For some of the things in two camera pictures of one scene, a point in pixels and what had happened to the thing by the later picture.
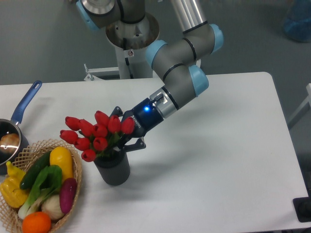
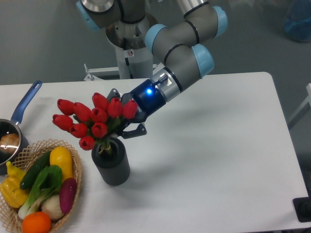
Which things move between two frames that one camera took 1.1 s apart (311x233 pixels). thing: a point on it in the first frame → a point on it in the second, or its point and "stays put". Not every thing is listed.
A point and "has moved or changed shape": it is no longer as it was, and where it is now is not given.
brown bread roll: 8,142 stays put
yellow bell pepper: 10,188 stays put
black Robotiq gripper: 146,117 → 148,99
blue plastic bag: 297,25 stays put
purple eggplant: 67,194 stays put
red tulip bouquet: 92,140 has moved or changed shape
